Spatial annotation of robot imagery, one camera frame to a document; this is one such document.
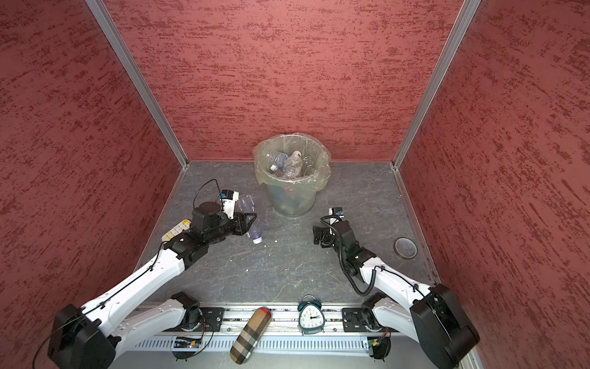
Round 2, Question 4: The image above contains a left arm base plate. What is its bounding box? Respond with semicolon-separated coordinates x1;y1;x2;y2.
183;307;225;332

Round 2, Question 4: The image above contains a tape roll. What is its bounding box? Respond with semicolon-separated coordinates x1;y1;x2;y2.
393;237;418;260

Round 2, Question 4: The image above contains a green alarm clock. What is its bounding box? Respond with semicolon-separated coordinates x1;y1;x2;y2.
297;295;326;335

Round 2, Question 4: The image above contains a blue label bottle white cap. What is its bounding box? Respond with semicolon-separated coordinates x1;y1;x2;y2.
266;151;289;173

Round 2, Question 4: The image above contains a beige calculator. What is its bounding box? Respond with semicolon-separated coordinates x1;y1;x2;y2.
161;219;191;242

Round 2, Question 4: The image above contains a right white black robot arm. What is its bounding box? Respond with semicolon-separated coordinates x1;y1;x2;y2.
313;215;481;368

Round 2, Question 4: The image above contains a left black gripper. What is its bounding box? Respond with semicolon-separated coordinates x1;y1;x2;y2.
206;211;257;244

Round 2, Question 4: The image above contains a grey mesh waste bin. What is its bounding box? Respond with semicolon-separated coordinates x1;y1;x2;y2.
260;136;327;218

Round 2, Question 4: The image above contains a clear plastic bin liner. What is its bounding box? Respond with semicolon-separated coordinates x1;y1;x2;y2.
253;133;331;192

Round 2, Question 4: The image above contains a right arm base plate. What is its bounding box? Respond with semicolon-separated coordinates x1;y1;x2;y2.
341;307;382;333

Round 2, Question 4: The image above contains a plaid glasses case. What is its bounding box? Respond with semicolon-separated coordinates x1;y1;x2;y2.
230;307;272;364

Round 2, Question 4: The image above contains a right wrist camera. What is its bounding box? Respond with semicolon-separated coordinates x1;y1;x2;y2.
329;207;344;220

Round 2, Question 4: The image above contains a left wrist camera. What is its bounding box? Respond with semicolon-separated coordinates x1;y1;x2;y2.
221;189;240;220

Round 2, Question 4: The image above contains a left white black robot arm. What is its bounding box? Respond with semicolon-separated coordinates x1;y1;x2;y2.
48;201;258;368

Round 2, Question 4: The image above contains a purple label clear bottle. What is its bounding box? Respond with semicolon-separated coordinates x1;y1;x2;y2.
238;195;263;244

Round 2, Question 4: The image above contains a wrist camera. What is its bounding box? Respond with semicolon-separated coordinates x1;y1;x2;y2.
329;207;344;220
221;189;240;220

